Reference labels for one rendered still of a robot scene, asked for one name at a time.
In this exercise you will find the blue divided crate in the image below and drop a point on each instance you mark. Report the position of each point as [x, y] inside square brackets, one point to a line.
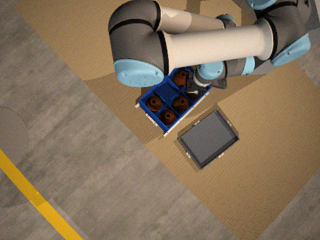
[167, 91]

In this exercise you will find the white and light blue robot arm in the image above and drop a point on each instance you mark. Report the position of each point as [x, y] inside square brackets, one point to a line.
[143, 52]

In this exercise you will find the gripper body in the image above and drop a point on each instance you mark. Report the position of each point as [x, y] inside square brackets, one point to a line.
[191, 86]

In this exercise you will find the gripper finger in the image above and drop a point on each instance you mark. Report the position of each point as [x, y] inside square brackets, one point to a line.
[198, 93]

